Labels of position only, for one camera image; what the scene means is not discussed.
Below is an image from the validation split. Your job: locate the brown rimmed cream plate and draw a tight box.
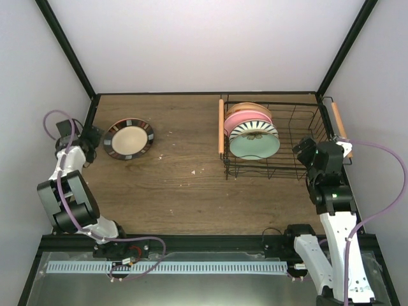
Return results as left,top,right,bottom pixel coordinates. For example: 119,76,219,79
103,118,155,161

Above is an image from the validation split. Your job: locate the mint green floral plate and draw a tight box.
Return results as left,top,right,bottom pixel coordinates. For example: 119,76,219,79
229,134,281,160

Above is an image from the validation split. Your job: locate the white blue striped plate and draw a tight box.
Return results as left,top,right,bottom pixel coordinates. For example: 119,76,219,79
229,120,279,140

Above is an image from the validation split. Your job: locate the beige orange rimmed plate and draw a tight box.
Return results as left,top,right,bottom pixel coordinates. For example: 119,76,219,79
224,102,272,119

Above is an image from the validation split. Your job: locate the pink plate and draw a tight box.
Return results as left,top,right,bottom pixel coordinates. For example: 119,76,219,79
224,110,272,135

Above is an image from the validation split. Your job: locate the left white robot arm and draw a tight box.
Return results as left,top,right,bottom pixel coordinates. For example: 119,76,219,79
37,119,130,258

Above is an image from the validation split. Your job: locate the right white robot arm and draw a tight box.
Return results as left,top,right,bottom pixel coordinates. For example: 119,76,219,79
283,136,376,305

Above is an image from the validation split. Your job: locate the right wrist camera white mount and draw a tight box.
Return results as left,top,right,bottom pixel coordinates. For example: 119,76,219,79
332,135,353,159

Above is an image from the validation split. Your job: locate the black wire dish rack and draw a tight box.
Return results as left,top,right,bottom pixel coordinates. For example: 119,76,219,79
219,92,335,180

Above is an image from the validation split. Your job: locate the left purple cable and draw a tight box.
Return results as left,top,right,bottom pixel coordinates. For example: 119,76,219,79
43,110,166,283

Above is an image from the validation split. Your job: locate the purple cable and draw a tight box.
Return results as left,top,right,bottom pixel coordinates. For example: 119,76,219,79
333,136,407,306
43,110,166,283

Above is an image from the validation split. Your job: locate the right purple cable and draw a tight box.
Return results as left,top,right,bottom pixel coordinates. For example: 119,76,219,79
333,136,407,306

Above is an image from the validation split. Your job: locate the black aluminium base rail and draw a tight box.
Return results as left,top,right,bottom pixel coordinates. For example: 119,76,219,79
41,234,377,259

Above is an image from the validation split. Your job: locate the light blue slotted cable duct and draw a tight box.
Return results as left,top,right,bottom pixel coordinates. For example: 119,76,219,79
46,261,288,275

